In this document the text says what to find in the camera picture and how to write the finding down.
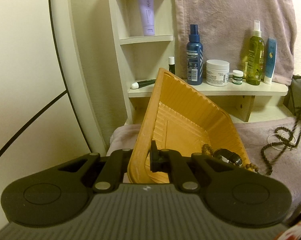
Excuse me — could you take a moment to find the orange plastic tray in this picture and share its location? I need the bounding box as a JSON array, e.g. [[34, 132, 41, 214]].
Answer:
[[127, 68, 251, 184]]

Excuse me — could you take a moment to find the black wrist watch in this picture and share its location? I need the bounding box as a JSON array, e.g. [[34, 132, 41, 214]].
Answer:
[[213, 148, 243, 166]]

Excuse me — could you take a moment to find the long brown bead necklace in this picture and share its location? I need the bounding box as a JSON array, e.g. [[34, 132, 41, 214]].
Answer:
[[201, 74, 301, 177]]

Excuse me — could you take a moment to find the white pearl necklace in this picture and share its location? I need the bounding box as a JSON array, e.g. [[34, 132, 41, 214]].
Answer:
[[266, 132, 297, 151]]

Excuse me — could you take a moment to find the dark bead bracelet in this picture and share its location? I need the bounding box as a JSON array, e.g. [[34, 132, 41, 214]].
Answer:
[[273, 126, 295, 145]]

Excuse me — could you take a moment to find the black tube white cap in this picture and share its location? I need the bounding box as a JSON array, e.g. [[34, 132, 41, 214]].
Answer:
[[131, 79, 156, 89]]

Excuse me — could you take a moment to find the small black white stick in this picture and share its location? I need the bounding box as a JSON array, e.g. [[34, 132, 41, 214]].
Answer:
[[168, 56, 175, 74]]

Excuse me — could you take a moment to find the white cream jar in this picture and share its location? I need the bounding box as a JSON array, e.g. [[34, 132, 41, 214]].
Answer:
[[206, 60, 230, 87]]

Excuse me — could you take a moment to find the small green lid jar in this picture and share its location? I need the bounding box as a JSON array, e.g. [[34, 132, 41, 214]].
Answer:
[[232, 70, 244, 85]]

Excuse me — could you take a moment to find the blue spray bottle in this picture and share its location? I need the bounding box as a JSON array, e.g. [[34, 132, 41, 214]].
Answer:
[[186, 24, 204, 86]]

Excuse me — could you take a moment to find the green oil spray bottle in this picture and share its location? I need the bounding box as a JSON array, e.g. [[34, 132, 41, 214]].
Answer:
[[244, 20, 265, 86]]

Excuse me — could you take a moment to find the cream wooden shelf unit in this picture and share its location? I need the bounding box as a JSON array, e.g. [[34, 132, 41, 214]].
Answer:
[[109, 0, 292, 124]]

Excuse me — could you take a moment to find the grey cushion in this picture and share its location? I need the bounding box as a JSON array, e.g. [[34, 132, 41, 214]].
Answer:
[[284, 75, 301, 115]]

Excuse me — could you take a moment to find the blue white tube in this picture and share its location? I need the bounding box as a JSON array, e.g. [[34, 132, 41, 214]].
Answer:
[[264, 38, 277, 85]]

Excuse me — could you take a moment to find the mauve fleece blanket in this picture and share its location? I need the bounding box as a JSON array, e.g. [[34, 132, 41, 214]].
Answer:
[[107, 0, 301, 225]]

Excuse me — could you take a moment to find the lilac cosmetic tube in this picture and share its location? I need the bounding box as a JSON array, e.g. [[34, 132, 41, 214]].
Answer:
[[138, 0, 155, 36]]

